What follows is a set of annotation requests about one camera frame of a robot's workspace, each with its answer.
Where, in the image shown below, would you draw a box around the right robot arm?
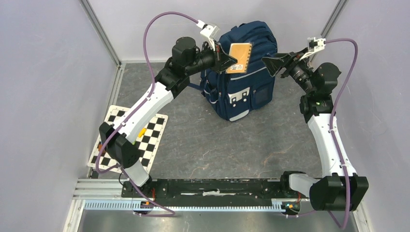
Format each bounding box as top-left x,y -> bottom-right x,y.
262,52 -> 369,212

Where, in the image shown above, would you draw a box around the purple cable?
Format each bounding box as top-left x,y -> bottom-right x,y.
286,38 -> 359,231
95,12 -> 201,218

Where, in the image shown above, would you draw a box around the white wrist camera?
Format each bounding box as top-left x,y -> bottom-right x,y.
196,20 -> 219,51
299,37 -> 326,60

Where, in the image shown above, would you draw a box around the orange card pack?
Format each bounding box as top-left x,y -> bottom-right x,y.
226,43 -> 252,74

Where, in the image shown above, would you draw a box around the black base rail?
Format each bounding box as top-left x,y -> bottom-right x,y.
139,178 -> 307,207

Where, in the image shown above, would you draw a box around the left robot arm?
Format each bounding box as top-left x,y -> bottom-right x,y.
99,37 -> 237,197

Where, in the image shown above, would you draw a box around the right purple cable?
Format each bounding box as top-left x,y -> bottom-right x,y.
286,38 -> 359,231

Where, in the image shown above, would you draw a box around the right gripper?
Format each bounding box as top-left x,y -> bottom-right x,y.
262,47 -> 315,95

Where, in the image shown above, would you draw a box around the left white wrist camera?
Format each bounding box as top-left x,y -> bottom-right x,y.
196,20 -> 219,51

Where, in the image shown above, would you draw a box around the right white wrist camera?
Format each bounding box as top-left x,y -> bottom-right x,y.
299,37 -> 326,60

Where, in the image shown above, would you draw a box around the colourful blocks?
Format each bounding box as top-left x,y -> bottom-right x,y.
97,128 -> 146,151

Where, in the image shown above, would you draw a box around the aluminium frame rail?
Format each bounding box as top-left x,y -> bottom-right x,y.
74,179 -> 309,212

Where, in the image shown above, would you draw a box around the navy blue backpack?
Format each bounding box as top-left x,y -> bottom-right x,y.
189,21 -> 278,122

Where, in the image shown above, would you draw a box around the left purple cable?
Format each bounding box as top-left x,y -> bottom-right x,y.
95,12 -> 201,218

